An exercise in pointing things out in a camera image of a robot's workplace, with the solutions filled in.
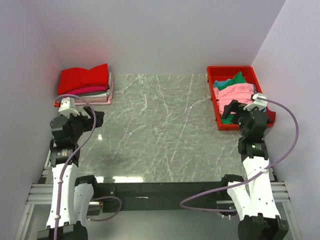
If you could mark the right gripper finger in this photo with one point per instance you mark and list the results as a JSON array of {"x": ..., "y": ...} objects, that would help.
[
  {"x": 230, "y": 109},
  {"x": 236, "y": 119}
]

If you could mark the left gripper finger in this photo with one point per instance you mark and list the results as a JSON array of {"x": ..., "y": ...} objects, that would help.
[
  {"x": 99, "y": 118},
  {"x": 89, "y": 112}
]

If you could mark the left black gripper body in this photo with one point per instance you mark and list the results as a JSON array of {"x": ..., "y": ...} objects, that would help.
[{"x": 79, "y": 125}]

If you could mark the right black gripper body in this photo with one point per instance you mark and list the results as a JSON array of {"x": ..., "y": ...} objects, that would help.
[{"x": 241, "y": 121}]

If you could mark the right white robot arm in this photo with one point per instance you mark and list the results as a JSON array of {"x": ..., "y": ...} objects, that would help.
[{"x": 259, "y": 218}]

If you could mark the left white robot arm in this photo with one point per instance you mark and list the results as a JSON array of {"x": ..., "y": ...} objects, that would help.
[{"x": 71, "y": 194}]

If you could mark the folded grey t shirt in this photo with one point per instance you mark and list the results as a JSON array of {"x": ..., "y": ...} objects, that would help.
[{"x": 104, "y": 92}]

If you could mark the folded light pink t shirt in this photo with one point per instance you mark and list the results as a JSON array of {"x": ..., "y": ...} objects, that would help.
[{"x": 100, "y": 103}]

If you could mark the folded beige t shirt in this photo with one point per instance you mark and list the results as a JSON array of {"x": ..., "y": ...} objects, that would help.
[{"x": 92, "y": 99}]

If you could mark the folded magenta t shirt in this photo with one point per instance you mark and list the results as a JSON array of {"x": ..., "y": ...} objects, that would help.
[{"x": 88, "y": 89}]

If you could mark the folded white t shirt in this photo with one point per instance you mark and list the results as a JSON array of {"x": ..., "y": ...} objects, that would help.
[{"x": 111, "y": 80}]

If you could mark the dark red t shirt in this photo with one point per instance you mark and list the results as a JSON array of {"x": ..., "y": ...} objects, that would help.
[{"x": 271, "y": 116}]

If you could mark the green t shirt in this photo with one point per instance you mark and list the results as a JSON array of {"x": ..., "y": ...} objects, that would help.
[{"x": 238, "y": 76}]

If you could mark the blue t shirt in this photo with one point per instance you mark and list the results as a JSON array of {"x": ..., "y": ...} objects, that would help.
[{"x": 226, "y": 83}]

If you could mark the folded red t shirt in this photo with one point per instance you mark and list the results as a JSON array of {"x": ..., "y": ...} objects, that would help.
[{"x": 77, "y": 77}]

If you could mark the red plastic bin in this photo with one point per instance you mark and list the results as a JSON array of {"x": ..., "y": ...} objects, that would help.
[{"x": 221, "y": 73}]

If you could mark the black base beam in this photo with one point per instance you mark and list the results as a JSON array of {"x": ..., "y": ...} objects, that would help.
[{"x": 144, "y": 196}]

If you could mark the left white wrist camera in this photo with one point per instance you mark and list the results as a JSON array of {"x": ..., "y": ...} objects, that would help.
[{"x": 66, "y": 107}]

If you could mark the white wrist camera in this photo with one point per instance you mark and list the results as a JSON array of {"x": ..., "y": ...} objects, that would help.
[
  {"x": 259, "y": 101},
  {"x": 66, "y": 107}
]

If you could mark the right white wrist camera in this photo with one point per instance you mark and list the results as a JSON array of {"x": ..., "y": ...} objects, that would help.
[{"x": 259, "y": 101}]

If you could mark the aluminium rail frame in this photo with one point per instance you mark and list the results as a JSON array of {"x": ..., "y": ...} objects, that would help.
[{"x": 41, "y": 194}]

